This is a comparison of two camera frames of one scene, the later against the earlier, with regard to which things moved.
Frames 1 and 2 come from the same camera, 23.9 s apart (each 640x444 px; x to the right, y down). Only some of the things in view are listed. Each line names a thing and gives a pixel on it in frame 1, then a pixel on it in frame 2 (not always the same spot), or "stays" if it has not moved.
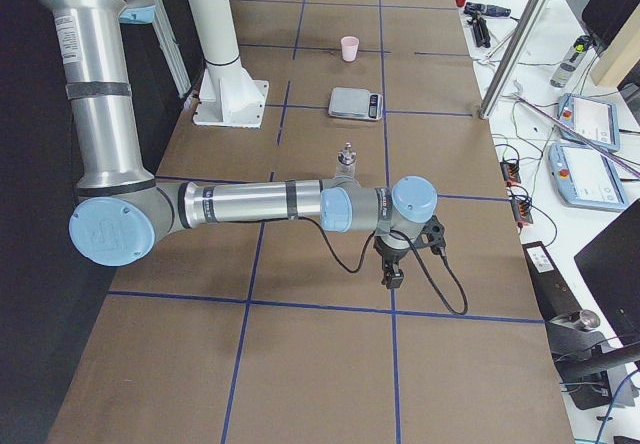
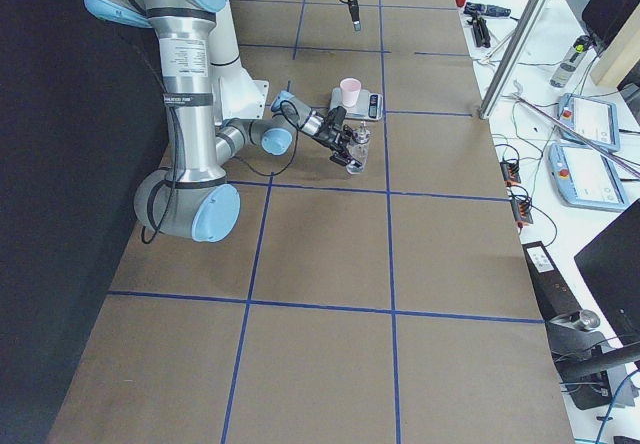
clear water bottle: (570, 61) stays
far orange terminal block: (510, 172) stays
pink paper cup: (349, 48) to (350, 88)
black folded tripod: (480, 30) stays
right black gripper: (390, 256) to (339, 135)
